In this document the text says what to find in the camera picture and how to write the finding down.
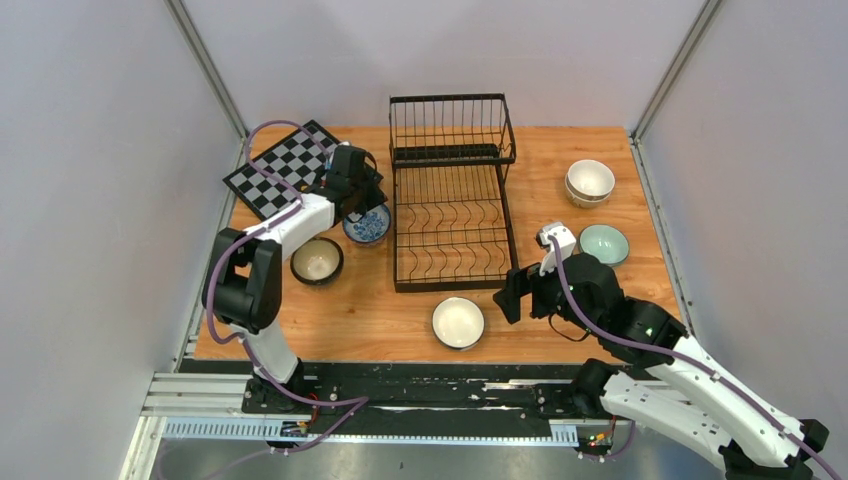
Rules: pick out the white green striped bowl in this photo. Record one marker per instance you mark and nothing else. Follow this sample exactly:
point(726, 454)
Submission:
point(606, 243)

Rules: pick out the teal glazed bowl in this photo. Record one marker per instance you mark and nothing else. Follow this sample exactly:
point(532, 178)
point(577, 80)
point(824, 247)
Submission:
point(458, 323)

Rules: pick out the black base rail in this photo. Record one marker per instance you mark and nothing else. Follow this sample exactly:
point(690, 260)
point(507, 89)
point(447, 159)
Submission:
point(440, 404)

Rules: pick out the blue floral white bowl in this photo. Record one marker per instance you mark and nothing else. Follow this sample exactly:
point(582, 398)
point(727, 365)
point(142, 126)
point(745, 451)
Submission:
point(369, 228)

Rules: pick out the cream white bowl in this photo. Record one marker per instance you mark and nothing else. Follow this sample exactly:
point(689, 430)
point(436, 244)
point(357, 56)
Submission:
point(589, 183)

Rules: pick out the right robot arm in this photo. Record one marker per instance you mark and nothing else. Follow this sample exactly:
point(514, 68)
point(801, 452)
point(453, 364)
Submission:
point(716, 416)

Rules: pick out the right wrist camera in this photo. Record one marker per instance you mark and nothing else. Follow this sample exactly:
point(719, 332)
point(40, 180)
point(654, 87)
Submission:
point(559, 243)

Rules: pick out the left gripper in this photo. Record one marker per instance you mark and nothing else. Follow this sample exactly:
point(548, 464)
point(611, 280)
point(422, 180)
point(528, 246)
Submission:
point(376, 197)

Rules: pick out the dark blue bowl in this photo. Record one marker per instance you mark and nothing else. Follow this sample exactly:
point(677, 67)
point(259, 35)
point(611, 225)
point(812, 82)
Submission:
point(318, 262)

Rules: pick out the black wire dish rack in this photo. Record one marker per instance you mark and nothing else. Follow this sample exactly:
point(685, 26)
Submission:
point(450, 157)

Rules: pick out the checkered board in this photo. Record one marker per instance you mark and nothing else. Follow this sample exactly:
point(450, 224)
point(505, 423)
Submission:
point(297, 158)

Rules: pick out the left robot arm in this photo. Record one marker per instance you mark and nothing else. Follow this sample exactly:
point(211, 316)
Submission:
point(243, 289)

